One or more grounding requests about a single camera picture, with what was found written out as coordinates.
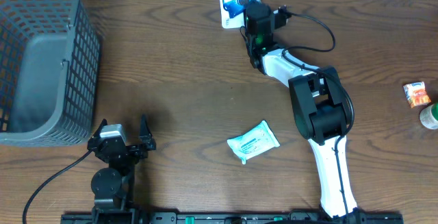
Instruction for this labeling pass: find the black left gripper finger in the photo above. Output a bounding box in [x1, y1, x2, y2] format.
[139, 114, 154, 144]
[90, 119, 107, 140]

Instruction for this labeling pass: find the green lidded jar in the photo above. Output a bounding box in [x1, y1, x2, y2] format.
[420, 103, 438, 130]

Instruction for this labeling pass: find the blue Oreo cookie pack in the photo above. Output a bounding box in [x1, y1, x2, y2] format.
[223, 0, 261, 18]

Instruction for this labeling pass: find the dark grey plastic basket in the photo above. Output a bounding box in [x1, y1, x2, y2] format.
[1, 0, 101, 147]

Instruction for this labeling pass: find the orange snack packet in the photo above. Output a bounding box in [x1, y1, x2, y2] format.
[403, 82, 431, 108]

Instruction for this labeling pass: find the mint green wipes pack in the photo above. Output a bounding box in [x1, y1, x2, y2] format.
[227, 120, 281, 164]

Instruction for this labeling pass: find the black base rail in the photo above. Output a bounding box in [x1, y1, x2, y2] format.
[60, 210, 404, 224]

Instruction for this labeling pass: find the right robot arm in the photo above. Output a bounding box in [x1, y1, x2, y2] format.
[244, 1, 357, 223]

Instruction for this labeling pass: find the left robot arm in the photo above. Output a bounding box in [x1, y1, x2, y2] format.
[87, 115, 156, 223]

